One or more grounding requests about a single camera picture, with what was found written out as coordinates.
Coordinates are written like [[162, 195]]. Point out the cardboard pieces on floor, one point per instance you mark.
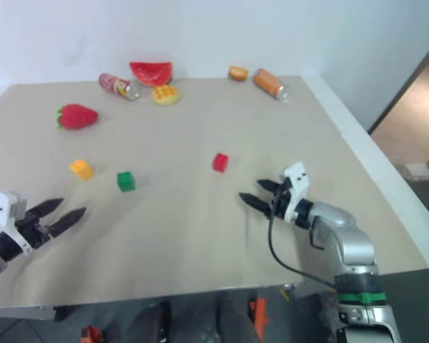
[[423, 168]]

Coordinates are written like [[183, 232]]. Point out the orange drink can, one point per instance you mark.
[[269, 83]]

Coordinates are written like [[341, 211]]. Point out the red object under table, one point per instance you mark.
[[92, 334]]

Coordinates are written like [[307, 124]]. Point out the metal table frame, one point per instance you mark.
[[21, 313]]

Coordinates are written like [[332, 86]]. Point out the beige table cloth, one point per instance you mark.
[[186, 221]]

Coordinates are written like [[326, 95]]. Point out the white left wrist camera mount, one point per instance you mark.
[[1, 209]]

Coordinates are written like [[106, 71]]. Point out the yellow checkered bun toy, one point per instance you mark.
[[166, 94]]

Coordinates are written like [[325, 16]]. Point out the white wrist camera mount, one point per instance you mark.
[[297, 178], [1, 209]]

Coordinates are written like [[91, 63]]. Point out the red toy block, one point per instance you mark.
[[220, 162]]

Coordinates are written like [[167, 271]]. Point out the red watermelon slice toy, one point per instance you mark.
[[151, 73]]

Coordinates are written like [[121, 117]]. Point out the large orange clamp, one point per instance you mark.
[[259, 318]]

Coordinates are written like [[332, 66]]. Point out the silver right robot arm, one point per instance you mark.
[[354, 246]]

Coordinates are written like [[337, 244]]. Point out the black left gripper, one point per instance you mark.
[[34, 228]]

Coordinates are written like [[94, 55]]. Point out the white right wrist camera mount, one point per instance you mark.
[[297, 178]]

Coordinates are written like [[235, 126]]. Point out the red toy strawberry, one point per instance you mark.
[[77, 116]]

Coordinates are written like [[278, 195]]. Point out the red drink can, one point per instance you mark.
[[118, 86]]

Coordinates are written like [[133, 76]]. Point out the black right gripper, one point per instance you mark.
[[281, 207]]

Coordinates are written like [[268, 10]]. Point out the yellow toy block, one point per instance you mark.
[[81, 170]]

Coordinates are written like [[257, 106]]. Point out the small orange bread toy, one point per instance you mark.
[[238, 73]]

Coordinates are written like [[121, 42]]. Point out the green toy block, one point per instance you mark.
[[125, 181]]

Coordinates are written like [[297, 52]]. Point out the small orange clamp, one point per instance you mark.
[[285, 292]]

